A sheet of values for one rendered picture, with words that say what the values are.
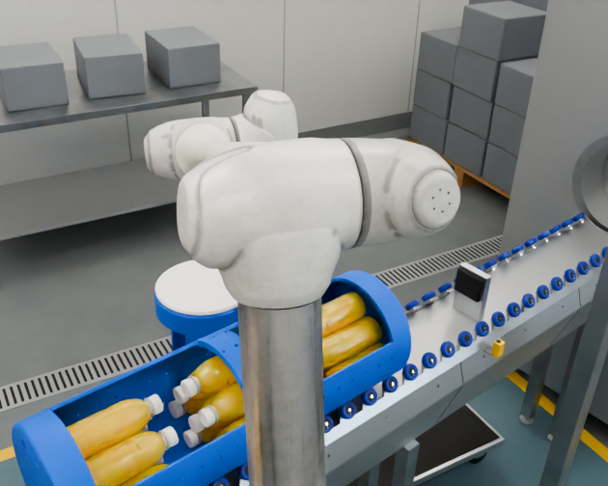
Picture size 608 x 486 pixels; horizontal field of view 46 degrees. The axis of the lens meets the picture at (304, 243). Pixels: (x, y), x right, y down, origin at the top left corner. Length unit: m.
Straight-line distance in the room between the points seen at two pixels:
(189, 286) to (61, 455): 0.83
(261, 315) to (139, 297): 3.07
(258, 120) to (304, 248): 0.59
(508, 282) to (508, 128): 2.40
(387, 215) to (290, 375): 0.22
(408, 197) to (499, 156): 4.03
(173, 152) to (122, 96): 2.68
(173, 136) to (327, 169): 0.57
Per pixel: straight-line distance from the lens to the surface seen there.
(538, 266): 2.53
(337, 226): 0.79
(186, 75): 4.07
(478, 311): 2.19
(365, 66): 5.58
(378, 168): 0.80
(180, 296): 2.05
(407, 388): 1.94
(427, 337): 2.11
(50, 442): 1.41
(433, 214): 0.80
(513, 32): 4.72
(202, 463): 1.48
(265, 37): 5.08
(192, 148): 1.26
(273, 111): 1.33
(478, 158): 4.95
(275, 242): 0.76
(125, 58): 3.93
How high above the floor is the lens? 2.21
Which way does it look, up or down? 31 degrees down
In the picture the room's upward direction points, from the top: 2 degrees clockwise
